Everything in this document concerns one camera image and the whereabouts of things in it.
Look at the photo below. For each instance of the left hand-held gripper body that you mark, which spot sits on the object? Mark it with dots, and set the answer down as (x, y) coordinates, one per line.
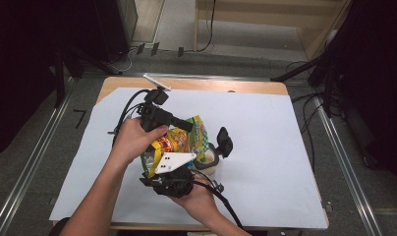
(155, 116)

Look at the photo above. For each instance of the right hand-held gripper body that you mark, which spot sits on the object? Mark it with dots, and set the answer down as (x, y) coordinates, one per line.
(173, 183)

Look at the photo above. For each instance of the yellow green spout pouch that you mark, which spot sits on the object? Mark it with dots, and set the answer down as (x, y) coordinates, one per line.
(177, 141)

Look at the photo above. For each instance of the clear jar with black lid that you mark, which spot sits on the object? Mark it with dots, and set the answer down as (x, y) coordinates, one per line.
(224, 142)

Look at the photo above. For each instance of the person's right hand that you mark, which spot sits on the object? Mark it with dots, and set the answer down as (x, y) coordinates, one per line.
(199, 201)

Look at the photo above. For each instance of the person's left hand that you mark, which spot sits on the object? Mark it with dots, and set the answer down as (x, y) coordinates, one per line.
(131, 142)

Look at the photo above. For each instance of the wooden table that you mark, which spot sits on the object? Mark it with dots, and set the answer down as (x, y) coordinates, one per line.
(219, 84)

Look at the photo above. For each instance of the short black tape strip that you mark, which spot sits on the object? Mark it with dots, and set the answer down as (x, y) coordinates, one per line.
(155, 48)
(140, 48)
(181, 51)

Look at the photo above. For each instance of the angled black tape mark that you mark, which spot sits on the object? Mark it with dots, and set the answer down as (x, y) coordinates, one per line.
(79, 114)

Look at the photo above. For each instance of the black cabinet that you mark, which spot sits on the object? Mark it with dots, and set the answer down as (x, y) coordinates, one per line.
(113, 29)

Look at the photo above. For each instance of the black upright stand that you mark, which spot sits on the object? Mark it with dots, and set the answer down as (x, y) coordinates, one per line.
(59, 82)

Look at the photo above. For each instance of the white paper sheet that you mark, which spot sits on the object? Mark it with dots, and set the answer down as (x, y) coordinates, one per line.
(278, 164)

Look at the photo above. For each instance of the black stand leg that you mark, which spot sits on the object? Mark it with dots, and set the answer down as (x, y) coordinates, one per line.
(294, 70)

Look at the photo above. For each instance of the dark curtain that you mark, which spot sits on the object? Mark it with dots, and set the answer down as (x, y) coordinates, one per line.
(380, 82)
(23, 65)

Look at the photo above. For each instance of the metal floor rail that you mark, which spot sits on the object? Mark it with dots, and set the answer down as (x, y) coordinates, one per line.
(32, 157)
(203, 76)
(347, 164)

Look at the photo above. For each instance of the light wooden frame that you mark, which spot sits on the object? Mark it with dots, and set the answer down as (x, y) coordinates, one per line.
(268, 13)

